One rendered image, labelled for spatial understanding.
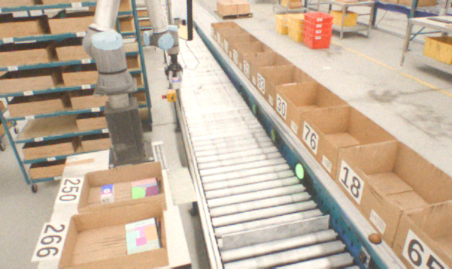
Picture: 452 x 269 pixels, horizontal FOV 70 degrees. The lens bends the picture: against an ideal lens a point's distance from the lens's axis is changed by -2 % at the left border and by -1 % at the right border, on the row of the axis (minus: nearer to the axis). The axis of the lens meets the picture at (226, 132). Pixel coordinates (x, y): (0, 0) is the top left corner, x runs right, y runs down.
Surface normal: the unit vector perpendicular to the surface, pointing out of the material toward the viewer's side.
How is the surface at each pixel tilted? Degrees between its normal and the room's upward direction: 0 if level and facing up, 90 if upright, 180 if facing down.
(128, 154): 90
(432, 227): 89
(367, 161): 89
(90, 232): 1
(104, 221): 89
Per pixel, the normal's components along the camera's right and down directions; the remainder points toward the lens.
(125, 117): 0.27, 0.45
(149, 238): -0.04, -0.88
